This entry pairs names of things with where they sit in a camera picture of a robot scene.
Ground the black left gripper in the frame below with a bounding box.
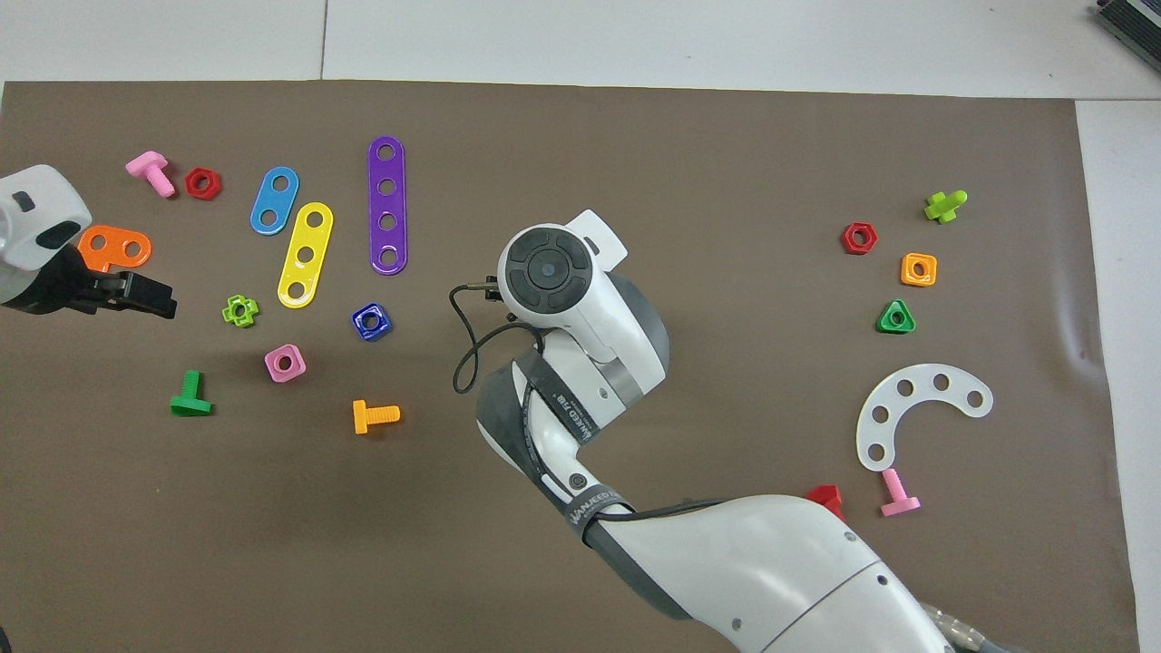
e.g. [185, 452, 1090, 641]
[0, 247, 179, 320]

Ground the blue square toy nut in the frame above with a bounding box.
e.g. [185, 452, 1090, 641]
[351, 302, 395, 343]

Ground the orange heart-shaped plate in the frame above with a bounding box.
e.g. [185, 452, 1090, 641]
[77, 225, 153, 273]

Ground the green toy screw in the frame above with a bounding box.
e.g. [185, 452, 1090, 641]
[170, 369, 214, 417]

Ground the pink toy screw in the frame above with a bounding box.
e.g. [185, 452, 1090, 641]
[125, 151, 177, 199]
[879, 467, 922, 519]

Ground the purple four-hole plate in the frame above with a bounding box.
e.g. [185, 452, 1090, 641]
[367, 136, 409, 276]

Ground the blue two-hole plate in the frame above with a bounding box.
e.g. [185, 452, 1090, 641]
[249, 166, 300, 237]

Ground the pink square toy nut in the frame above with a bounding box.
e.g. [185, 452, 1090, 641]
[264, 344, 307, 384]

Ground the orange toy screw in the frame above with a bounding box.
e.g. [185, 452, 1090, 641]
[353, 399, 402, 435]

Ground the yellow three-hole plate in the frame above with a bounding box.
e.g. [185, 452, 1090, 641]
[277, 201, 335, 310]

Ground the brown table mat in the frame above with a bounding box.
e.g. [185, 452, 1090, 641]
[0, 80, 1142, 653]

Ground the red toy screw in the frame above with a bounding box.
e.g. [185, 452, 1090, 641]
[805, 484, 849, 522]

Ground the green triangle toy nut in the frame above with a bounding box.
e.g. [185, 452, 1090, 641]
[876, 298, 917, 335]

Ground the white curved five-hole plate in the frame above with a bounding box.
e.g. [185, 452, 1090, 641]
[855, 364, 995, 473]

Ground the lime cross-head toy screw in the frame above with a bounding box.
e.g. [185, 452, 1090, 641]
[923, 190, 969, 225]

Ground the grey corrugated conduit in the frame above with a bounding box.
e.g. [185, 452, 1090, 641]
[921, 600, 1035, 653]

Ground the dark ribbed device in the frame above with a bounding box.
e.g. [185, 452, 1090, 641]
[1093, 0, 1161, 55]

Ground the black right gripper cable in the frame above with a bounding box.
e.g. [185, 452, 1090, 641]
[450, 283, 727, 545]

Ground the black velcro strap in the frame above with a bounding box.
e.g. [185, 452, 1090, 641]
[561, 485, 636, 545]
[513, 352, 601, 445]

